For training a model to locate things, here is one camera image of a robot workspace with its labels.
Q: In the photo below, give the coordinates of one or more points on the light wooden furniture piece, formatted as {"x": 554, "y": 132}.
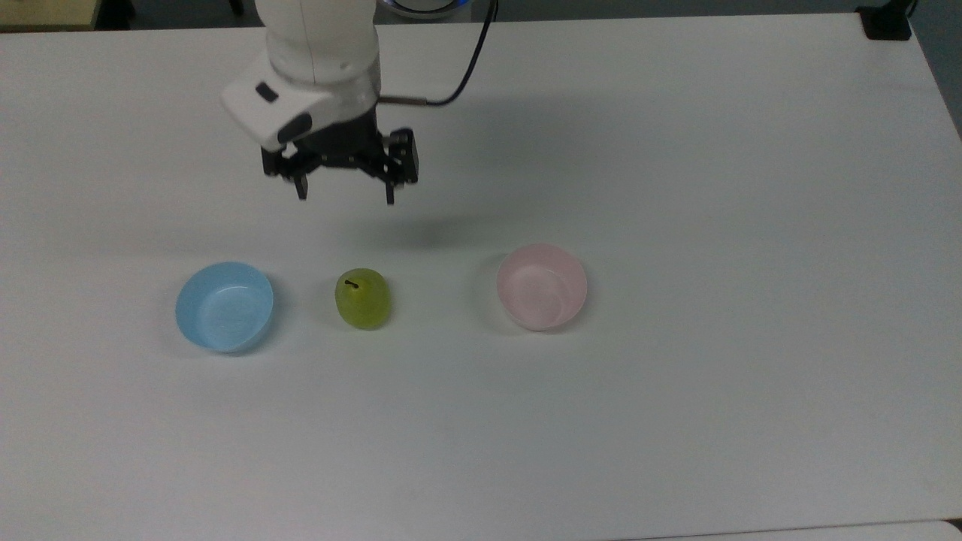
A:
{"x": 45, "y": 13}

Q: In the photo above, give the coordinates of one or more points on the black table clamp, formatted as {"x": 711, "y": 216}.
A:
{"x": 887, "y": 22}

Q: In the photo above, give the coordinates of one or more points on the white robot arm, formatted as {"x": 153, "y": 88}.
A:
{"x": 316, "y": 60}

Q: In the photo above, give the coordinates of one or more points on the light blue plastic bowl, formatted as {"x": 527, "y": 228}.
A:
{"x": 224, "y": 308}

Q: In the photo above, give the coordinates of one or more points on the blue lit round base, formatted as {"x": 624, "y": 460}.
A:
{"x": 425, "y": 7}

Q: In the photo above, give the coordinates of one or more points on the pale pink plastic bowl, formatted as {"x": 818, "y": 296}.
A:
{"x": 543, "y": 289}

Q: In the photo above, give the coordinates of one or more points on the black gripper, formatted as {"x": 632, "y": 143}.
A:
{"x": 342, "y": 146}

